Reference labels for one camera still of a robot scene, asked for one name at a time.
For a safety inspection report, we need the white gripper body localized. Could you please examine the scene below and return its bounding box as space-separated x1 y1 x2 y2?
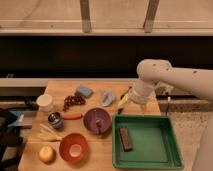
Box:
128 87 147 104

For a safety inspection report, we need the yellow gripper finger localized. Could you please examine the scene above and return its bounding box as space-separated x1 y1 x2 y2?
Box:
118 94 129 114

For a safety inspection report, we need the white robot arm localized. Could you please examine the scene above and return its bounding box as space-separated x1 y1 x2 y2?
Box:
118 59 213 171

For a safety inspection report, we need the purple bowl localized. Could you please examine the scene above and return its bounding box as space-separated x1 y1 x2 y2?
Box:
83 108 111 135

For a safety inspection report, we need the red bowl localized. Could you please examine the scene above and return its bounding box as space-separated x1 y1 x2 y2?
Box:
59 133 88 164

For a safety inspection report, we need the crumpled blue cloth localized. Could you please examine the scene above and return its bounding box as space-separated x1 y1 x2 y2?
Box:
101 90 115 107

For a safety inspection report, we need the brown chocolate bar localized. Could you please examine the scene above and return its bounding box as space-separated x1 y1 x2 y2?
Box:
119 127 133 151

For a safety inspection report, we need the green tray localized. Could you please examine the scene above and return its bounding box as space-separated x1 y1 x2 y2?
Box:
112 115 184 170

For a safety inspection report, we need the red grape bunch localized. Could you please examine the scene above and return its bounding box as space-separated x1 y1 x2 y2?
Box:
63 96 86 111

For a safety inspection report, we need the small metal cup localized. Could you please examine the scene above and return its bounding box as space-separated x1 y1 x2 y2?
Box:
48 112 63 129

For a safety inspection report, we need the white cup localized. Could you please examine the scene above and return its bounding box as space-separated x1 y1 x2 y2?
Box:
36 94 53 112

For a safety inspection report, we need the yellow apple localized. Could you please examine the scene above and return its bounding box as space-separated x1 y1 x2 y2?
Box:
38 146 55 163

